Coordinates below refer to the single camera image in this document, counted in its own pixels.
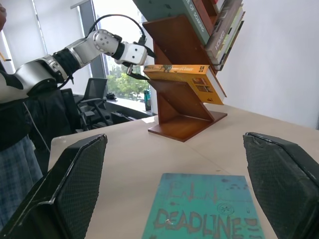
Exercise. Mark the wooden zigzag bookshelf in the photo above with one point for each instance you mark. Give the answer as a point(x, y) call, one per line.
point(179, 44)

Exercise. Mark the brown Homes book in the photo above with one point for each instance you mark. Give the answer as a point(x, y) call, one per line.
point(221, 32)

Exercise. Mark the black mesh office chair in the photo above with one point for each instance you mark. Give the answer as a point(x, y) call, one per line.
point(96, 94)

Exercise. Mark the teal Deadline book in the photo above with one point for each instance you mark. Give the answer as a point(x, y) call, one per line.
point(199, 206)

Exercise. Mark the person in plaid skirt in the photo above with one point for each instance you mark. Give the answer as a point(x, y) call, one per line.
point(15, 169)

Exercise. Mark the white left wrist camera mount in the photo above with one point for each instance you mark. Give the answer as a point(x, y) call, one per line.
point(133, 53)

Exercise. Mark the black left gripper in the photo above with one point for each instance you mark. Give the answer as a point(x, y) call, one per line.
point(134, 68)

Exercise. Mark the small black windowsill object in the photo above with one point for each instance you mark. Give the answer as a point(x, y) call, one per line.
point(111, 96)

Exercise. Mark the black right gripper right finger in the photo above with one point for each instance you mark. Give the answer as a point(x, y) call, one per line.
point(281, 179)

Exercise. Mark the orange paperback book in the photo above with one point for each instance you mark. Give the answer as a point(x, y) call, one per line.
point(199, 82)

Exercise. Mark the red-brown hardcover book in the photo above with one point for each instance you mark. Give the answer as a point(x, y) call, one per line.
point(203, 7)

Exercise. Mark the thin dark-edged white-paged book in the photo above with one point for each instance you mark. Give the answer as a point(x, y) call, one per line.
point(230, 47)

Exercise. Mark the green water bottle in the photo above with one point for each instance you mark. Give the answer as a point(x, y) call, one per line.
point(147, 99)

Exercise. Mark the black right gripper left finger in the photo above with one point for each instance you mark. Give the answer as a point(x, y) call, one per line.
point(74, 179)

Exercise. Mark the grey-green Soaking book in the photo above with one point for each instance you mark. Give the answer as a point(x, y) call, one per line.
point(174, 7)

